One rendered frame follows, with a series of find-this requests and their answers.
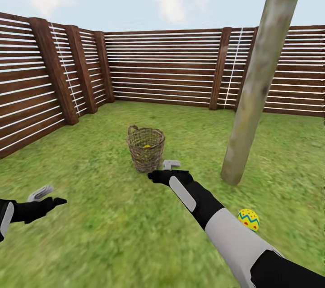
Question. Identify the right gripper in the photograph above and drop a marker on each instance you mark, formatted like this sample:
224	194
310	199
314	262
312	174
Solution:
158	176

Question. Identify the wicker basket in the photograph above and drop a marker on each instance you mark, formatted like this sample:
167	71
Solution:
153	152

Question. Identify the tree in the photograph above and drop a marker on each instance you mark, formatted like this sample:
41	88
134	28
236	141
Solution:
271	35

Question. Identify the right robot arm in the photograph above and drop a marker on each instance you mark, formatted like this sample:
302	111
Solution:
254	262

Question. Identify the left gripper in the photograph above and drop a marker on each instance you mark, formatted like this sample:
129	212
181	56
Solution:
39	209

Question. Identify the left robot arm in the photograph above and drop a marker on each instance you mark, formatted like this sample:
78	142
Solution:
34	208

